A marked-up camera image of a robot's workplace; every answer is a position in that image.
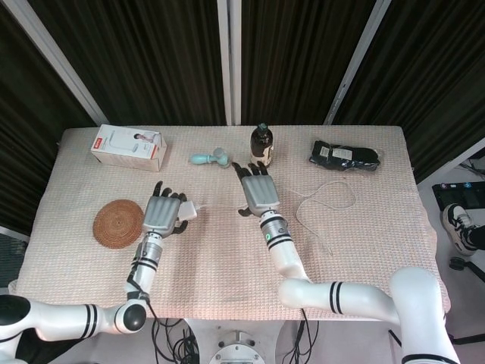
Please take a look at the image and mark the white usb cable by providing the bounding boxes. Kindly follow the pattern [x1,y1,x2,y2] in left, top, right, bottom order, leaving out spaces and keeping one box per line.
[196,180,357,256]

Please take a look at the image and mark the pink waffle table cloth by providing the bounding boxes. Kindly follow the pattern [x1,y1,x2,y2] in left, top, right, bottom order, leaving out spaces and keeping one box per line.
[7,126,452,322]

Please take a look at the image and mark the teal handheld fan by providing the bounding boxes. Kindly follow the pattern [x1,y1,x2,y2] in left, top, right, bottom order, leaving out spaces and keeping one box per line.
[189,146,233,170]

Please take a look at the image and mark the black trouser leg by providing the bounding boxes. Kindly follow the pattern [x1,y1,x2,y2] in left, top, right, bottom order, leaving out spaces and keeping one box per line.
[468,224,485,247]

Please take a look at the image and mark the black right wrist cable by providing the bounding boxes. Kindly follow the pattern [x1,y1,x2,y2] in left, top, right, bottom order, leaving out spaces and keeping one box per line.
[298,309,316,364]

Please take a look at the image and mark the brown glass bottle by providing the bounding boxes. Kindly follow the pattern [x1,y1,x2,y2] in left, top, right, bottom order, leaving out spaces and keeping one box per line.
[249,122,274,168]

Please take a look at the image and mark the round woven rattan coaster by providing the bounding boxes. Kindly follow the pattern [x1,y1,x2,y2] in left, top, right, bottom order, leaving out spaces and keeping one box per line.
[92,199,147,249]

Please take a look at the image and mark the black socks in plastic bag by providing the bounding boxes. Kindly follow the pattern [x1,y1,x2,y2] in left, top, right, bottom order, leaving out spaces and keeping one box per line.
[308,140,382,172]

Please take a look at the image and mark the white charger block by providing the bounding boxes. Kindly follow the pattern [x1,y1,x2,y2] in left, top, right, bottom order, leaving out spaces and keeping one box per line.
[177,200,200,221]

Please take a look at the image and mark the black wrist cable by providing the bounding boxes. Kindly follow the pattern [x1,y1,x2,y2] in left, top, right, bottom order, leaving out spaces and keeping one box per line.
[145,296,162,328]
[298,309,316,364]

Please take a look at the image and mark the white red product box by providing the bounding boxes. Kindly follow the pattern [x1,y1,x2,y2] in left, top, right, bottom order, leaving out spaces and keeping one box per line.
[89,124,169,173]

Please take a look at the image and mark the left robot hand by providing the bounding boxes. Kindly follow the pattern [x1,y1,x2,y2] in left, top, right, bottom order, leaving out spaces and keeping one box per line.
[142,180,190,238]

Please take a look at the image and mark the white frame post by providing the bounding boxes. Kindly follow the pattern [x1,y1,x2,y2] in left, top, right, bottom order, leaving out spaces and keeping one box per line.
[324,0,402,125]
[217,0,243,126]
[7,0,109,128]

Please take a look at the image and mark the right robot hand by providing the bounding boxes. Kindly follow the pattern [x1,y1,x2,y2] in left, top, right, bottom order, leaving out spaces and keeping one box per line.
[230,162,281,219]

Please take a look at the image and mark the black screen device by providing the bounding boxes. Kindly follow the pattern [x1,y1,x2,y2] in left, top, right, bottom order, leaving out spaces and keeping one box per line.
[431,180,485,209]

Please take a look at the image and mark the black pleated curtain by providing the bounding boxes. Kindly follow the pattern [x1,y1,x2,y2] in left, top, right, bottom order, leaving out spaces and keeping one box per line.
[241,0,380,126]
[28,0,228,128]
[333,0,485,183]
[0,7,92,228]

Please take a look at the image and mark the black chair base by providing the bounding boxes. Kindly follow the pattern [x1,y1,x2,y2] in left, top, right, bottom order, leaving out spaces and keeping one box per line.
[449,256,485,272]

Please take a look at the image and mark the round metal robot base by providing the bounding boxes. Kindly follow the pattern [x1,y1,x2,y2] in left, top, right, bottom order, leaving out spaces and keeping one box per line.
[208,343,266,364]

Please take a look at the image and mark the black white sneaker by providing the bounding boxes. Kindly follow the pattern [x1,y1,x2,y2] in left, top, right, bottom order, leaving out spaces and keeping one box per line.
[440,203,474,256]

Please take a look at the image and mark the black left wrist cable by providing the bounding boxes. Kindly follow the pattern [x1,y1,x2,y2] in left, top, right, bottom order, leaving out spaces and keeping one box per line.
[145,296,162,328]

